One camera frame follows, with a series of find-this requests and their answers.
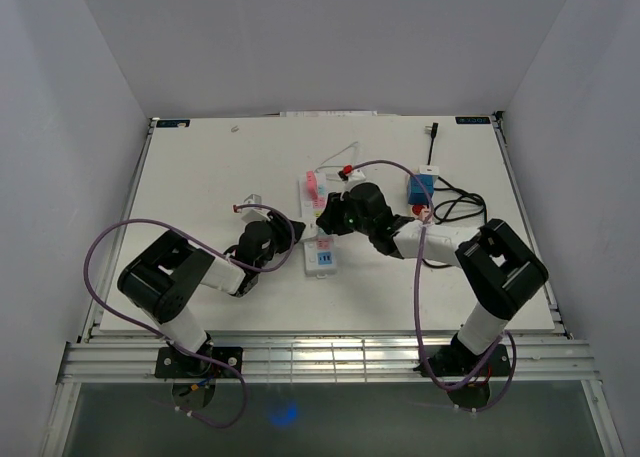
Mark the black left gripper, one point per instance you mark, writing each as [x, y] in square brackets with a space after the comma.
[281, 225]

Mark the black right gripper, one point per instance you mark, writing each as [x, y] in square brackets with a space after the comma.
[330, 219]

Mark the small white plug adapter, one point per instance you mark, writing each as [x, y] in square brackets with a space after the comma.
[310, 232]

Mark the pink plug adapter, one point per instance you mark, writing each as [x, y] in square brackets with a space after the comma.
[312, 185]

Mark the white multicolour power strip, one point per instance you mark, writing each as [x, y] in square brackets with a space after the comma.
[319, 254]

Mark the blue cube socket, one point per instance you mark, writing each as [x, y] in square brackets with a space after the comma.
[420, 188]

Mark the beige red power strip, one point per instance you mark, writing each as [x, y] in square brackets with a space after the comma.
[415, 210]

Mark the white usb charger plug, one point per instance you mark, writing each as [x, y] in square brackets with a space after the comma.
[429, 170]

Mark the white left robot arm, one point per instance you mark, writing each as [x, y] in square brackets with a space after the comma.
[163, 278]

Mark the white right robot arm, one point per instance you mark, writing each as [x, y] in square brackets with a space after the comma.
[501, 269]

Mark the papers at back edge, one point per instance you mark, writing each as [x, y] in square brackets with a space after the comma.
[332, 113]

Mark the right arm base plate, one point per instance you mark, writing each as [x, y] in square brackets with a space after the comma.
[449, 361]

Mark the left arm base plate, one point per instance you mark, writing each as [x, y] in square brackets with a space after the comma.
[172, 364]

